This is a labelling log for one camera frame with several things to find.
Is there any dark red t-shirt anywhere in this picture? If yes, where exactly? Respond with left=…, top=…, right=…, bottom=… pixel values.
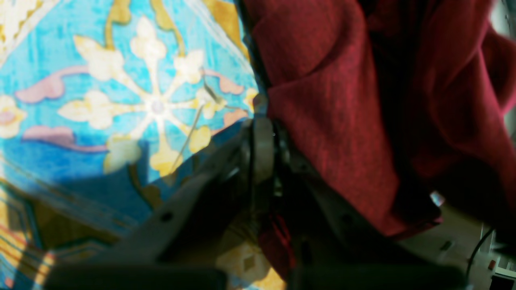
left=238, top=0, right=516, bottom=282

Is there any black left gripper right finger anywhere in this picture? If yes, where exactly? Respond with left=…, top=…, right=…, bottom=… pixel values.
left=254, top=118, right=467, bottom=290

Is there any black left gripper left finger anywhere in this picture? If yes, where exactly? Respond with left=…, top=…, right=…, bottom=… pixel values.
left=44, top=119, right=254, bottom=290

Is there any patterned tablecloth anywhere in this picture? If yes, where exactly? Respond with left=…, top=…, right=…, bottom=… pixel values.
left=0, top=0, right=266, bottom=290

